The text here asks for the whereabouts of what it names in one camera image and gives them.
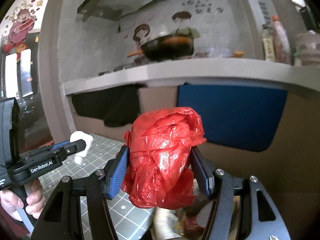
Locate grey kitchen countertop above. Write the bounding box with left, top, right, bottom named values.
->
left=63, top=58, right=319, bottom=100

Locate black hanging towel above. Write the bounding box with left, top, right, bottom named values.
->
left=71, top=84, right=145, bottom=127

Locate red orange-capped bottle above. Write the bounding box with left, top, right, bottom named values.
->
left=271, top=15, right=291, bottom=64

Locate red plastic bag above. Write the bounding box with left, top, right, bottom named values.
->
left=121, top=107, right=206, bottom=210

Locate dark red sleeve forearm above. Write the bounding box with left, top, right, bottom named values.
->
left=1, top=207, right=30, bottom=239

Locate black wok with wooden handle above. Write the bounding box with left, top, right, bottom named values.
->
left=127, top=34, right=194, bottom=62

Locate green grid tablecloth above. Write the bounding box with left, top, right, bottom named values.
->
left=31, top=135, right=154, bottom=239

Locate red festive door decoration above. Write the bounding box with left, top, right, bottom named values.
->
left=1, top=0, right=48, bottom=61

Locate person left hand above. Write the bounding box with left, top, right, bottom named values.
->
left=1, top=179, right=46, bottom=222

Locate sauce bottle with beige label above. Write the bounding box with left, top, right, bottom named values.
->
left=262, top=24, right=276, bottom=62

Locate blue hanging towel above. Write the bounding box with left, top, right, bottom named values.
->
left=177, top=84, right=287, bottom=152

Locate trash bin with beige bag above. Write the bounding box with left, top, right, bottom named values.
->
left=152, top=179, right=241, bottom=240

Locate white tissue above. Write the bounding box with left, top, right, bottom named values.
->
left=70, top=131, right=93, bottom=165

